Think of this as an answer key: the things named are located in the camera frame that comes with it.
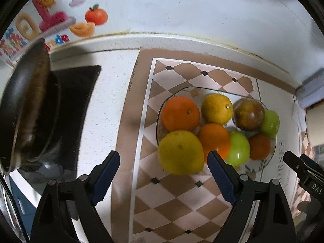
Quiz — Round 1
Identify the glass fruit bowl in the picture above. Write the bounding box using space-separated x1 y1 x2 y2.
156 86 277 176

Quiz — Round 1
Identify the checkered table mat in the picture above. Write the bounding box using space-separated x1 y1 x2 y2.
111 47 324 243

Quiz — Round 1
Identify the blue cabinet door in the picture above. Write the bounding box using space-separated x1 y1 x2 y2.
5 175 38 223

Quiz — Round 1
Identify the beige utensil holder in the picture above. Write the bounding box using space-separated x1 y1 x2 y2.
305 104 324 147

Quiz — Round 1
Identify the colourful wall sticker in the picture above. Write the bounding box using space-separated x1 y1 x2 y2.
0 0 109 64

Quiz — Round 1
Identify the bright orange tangerine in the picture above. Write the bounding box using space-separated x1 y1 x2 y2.
161 96 201 132
197 123 231 159

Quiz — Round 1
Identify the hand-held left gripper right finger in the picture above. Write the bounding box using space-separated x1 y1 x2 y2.
207 150 296 243

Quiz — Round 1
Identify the dark brown fruit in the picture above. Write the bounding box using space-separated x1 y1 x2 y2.
233 99 266 131

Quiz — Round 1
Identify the white tissue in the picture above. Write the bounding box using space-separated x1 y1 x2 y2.
292 101 308 132

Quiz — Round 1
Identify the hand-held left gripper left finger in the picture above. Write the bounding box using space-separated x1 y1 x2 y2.
30 150 120 243

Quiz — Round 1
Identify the yellow orange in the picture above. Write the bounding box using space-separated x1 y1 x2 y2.
201 94 233 125
157 130 204 176

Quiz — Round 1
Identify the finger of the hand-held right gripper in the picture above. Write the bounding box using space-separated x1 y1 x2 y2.
300 154 324 174
283 151 310 180

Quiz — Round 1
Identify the reddish orange fruit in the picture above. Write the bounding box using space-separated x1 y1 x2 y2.
248 134 271 160

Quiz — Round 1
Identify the black frying pan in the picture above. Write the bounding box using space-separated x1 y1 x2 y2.
0 39 61 175

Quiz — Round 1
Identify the green apple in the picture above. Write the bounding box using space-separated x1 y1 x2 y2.
260 110 280 139
224 131 251 167

